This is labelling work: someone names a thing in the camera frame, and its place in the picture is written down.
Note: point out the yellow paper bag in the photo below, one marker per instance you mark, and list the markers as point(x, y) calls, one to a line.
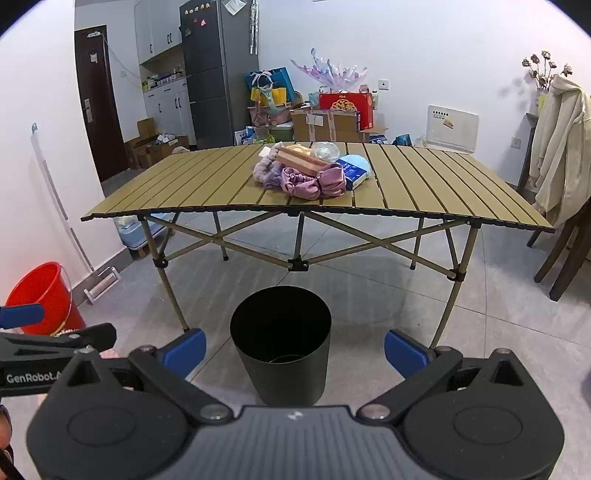
point(277, 94)

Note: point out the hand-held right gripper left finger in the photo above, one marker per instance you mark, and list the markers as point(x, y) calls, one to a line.
point(189, 348)

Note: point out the grey refrigerator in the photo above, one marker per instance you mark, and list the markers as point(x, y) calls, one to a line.
point(221, 92)

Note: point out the row of small bottles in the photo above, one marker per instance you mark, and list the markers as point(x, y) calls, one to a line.
point(161, 79)

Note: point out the blue plastic bag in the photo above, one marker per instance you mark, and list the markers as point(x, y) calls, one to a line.
point(402, 140)

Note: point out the open cardboard box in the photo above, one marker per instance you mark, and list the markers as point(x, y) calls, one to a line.
point(166, 150)

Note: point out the red plastic bucket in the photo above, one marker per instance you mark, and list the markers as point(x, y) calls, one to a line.
point(51, 286)

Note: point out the blue printed carton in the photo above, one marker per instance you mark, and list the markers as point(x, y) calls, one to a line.
point(381, 139)

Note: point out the purple satin cloth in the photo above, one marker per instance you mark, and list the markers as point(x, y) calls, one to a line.
point(314, 184)

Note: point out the iridescent hanging ribbon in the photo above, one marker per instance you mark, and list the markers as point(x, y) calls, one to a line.
point(254, 27)

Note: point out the blue tissue pack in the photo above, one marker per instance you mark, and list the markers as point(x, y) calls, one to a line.
point(355, 170)

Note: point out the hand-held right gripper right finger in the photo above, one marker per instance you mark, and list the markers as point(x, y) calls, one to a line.
point(406, 353)

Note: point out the white floor squeegee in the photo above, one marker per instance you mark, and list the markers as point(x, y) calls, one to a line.
point(102, 282)

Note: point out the iridescent flower bouquet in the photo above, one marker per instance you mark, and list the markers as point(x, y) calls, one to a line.
point(330, 69)

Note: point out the red gift box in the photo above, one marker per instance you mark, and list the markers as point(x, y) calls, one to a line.
point(346, 108)

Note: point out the clear plastic wrapper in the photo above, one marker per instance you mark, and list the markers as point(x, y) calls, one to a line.
point(325, 151)

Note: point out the dark wooden side table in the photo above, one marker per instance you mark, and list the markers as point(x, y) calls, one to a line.
point(528, 138)

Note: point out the white kitchen cabinet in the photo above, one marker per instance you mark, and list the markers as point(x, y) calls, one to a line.
point(168, 106)

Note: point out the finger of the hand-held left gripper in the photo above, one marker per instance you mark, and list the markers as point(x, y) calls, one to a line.
point(21, 316)
point(92, 337)

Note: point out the white printed plastic bag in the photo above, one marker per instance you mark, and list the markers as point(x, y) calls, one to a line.
point(244, 136)

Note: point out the dark wooden chair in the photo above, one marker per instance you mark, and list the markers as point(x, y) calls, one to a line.
point(570, 258)

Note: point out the white foam wedge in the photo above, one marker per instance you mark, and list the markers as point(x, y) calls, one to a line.
point(267, 152)

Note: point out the cream hooded jacket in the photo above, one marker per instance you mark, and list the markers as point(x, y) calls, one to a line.
point(561, 147)

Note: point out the blue gift bag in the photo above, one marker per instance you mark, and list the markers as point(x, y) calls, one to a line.
point(279, 81)

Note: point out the white flat panel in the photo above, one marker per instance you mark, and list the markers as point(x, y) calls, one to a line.
point(452, 131)

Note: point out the dried flowers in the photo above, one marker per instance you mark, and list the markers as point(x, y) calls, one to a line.
point(545, 69)

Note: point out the olive folding camping table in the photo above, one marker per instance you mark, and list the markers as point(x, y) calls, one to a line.
point(415, 184)

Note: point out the black round waste bin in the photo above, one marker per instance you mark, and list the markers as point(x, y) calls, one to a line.
point(277, 369)

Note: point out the dark brown door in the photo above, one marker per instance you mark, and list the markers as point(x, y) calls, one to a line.
point(99, 115)

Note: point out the small cardboard box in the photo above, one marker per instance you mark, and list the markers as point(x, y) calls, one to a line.
point(146, 128)

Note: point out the large taped cardboard box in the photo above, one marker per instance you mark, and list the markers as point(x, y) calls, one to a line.
point(323, 127)

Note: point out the yellow white plush toy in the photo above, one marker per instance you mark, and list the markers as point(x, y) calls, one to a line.
point(299, 149)

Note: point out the green storage box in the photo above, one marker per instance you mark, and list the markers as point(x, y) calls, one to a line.
point(282, 133)

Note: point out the pink plastic basket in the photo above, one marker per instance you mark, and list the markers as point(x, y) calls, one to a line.
point(258, 117)

